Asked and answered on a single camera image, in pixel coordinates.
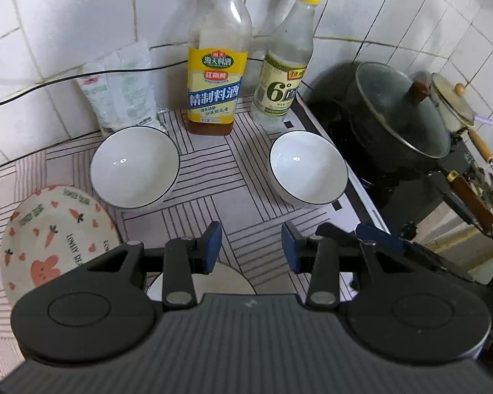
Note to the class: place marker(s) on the glass wok lid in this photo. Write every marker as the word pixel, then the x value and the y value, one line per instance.
pixel 394 106

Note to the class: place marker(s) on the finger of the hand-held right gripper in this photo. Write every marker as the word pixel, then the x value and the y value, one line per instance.
pixel 380 236

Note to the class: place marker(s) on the bunny and carrot print plate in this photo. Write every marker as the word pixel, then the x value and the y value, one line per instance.
pixel 61 238

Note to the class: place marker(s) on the cooking wine bottle yellow label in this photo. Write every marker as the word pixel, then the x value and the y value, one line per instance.
pixel 215 82

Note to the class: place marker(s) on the white plastic seasoning bag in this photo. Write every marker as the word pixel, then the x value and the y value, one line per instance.
pixel 121 90

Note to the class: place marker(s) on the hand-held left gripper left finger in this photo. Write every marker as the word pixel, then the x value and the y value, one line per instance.
pixel 214 246

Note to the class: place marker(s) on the white bowl with dark rim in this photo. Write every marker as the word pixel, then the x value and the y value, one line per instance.
pixel 226 281
pixel 308 166
pixel 133 164

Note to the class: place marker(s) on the clear vinegar bottle yellow cap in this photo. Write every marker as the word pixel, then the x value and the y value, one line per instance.
pixel 281 78

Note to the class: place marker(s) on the black wok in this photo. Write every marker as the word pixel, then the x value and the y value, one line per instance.
pixel 341 111

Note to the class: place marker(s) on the striped tablecloth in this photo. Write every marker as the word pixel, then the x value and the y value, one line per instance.
pixel 238 188

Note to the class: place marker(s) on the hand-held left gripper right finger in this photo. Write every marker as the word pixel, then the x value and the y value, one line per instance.
pixel 289 247

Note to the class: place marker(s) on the black gas stove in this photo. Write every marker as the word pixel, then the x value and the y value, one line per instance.
pixel 398 197

